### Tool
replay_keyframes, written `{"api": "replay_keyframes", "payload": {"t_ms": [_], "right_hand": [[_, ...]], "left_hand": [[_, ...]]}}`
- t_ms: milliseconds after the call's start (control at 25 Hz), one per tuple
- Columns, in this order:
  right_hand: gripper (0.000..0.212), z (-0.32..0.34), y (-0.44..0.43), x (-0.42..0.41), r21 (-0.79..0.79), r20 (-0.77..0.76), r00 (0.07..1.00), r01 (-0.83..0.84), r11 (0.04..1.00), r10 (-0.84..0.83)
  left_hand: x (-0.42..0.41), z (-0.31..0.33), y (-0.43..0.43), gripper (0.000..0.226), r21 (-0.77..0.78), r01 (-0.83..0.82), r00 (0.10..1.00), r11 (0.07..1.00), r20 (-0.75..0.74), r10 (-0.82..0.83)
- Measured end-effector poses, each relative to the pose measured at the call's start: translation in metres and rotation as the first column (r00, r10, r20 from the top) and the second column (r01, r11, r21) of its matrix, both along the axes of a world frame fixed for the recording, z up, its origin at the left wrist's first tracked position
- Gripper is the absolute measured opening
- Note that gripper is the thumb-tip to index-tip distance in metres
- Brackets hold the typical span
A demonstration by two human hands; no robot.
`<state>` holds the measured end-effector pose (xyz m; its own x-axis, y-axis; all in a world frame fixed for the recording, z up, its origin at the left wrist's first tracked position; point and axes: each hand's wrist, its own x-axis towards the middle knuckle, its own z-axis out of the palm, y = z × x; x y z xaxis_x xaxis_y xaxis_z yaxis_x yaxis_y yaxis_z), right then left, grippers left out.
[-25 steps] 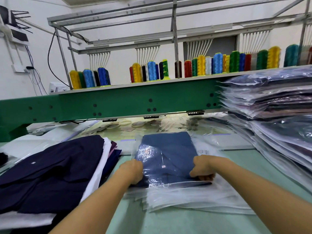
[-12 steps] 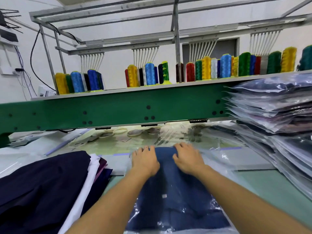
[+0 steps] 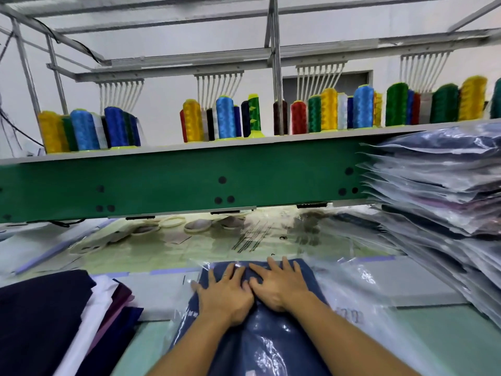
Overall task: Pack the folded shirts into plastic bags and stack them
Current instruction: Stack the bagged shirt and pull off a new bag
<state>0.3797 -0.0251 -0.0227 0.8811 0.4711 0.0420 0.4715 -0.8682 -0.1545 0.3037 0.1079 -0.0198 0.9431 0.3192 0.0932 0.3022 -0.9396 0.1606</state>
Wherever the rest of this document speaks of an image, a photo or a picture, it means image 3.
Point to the person's right hand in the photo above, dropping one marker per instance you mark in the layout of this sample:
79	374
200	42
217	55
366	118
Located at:
280	287

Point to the person's left hand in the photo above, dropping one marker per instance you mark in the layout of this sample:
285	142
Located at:
223	297

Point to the blue shirt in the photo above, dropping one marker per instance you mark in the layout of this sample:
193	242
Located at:
266	344

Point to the single clear plastic bag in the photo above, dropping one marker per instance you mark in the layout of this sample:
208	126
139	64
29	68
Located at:
368	325

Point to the stack of bagged garments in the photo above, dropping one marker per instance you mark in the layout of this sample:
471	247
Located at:
438	180

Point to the person's right forearm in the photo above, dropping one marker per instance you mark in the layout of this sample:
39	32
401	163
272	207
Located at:
344	344

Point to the person's left forearm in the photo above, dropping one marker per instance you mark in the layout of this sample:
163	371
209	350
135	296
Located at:
188	352

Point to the green machine beam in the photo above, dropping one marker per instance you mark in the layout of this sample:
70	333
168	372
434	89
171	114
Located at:
188	180

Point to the row of coloured thread spools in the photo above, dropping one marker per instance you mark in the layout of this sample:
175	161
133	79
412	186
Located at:
336	109

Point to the grey metal thread rack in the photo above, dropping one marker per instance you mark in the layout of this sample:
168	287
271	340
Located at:
276	43

